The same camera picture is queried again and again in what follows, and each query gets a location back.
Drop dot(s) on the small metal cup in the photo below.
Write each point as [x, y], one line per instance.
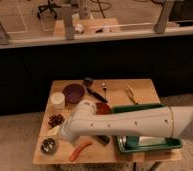
[48, 146]

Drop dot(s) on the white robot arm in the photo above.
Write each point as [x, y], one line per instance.
[168, 122]

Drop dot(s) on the black ladle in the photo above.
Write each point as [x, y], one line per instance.
[88, 85]

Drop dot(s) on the red-brown bowl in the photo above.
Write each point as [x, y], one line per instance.
[103, 108]

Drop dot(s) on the dark purple bowl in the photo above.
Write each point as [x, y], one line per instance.
[73, 93]

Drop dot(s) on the white plastic cup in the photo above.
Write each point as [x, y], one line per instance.
[58, 100]

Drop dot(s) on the bunch of dark grapes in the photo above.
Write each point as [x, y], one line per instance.
[55, 120]

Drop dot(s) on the black rectangular block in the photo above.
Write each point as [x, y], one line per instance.
[104, 139]

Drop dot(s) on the wooden board with items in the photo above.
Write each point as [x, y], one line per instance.
[91, 26]

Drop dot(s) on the small yellow round item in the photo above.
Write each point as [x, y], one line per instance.
[54, 131]

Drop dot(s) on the orange carrot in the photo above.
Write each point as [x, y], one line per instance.
[78, 149]

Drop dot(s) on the teal sponge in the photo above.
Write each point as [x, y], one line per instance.
[132, 141]

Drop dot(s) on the green tray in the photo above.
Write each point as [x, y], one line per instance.
[145, 143]

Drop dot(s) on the office chair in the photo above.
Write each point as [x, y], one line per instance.
[51, 6]

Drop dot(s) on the middle grey railing post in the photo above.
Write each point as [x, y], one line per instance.
[67, 20]

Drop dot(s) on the right grey railing post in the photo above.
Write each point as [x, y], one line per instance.
[167, 6]

